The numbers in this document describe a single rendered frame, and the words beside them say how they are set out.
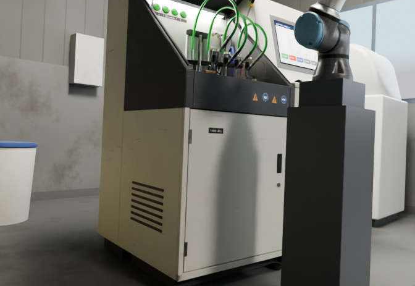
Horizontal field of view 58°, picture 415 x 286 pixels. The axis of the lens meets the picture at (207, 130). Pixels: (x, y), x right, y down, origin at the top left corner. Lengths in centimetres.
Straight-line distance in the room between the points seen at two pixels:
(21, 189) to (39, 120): 103
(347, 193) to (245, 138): 59
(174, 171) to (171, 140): 13
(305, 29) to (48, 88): 293
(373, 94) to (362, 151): 187
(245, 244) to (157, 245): 42
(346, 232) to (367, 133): 37
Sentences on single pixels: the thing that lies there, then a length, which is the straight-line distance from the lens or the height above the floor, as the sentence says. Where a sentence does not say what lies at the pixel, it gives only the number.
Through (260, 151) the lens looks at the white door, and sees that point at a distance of 185.
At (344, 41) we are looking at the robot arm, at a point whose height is 105.
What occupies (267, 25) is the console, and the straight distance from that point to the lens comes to 241.
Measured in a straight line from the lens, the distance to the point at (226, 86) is 170.
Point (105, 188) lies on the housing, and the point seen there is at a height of 35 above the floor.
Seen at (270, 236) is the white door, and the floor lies 18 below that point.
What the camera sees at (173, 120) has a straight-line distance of 162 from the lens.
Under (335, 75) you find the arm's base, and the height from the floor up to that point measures 92.
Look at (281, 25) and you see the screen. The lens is 251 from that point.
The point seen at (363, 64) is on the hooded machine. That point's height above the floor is 131.
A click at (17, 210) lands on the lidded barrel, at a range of 302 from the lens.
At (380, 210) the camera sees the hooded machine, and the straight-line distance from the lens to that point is 330.
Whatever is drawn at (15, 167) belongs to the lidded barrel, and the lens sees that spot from 294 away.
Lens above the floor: 68
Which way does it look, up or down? 1 degrees up
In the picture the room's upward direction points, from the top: 2 degrees clockwise
